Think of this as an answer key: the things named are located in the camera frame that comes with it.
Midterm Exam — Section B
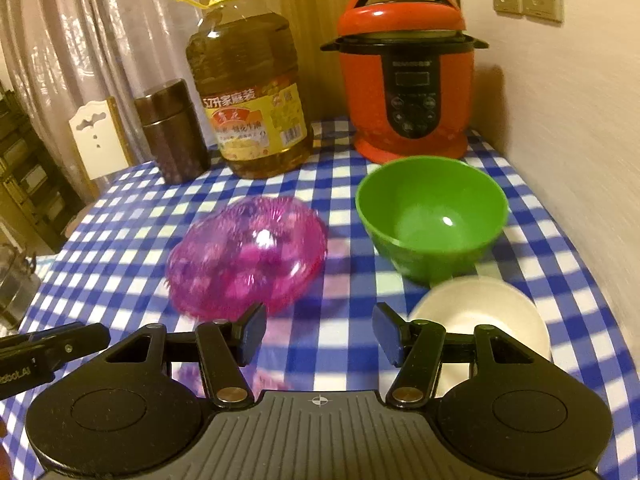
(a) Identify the brown metal canister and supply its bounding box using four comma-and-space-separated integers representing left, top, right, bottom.
134, 78, 212, 186

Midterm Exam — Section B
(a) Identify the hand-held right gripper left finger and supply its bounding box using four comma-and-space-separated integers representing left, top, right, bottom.
102, 302, 268, 409

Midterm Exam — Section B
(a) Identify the dark wooden shelf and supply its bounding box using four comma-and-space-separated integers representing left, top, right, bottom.
0, 85, 76, 256

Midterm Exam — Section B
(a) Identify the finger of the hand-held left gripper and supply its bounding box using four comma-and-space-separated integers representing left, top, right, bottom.
0, 322, 111, 367

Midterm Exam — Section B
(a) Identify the pink glass bowl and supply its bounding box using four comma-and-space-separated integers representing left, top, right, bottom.
166, 196, 328, 322

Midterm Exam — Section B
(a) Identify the white wooden chair back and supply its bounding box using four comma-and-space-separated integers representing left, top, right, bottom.
68, 96, 135, 182

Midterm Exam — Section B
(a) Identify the sheer curtain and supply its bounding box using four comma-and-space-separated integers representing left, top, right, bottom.
0, 0, 202, 206

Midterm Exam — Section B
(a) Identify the red electric pressure cooker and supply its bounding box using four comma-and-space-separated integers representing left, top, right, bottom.
320, 0, 490, 165

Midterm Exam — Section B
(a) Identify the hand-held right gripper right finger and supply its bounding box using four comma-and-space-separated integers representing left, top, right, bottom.
372, 302, 538, 409

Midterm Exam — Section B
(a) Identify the blue white checkered tablecloth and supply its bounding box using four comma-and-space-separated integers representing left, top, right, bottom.
0, 115, 640, 480

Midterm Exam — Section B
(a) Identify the large cooking oil bottle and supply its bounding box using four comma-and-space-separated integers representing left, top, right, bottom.
175, 0, 315, 180

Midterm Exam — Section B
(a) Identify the green plastic bowl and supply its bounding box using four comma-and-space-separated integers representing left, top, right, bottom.
355, 156, 510, 283

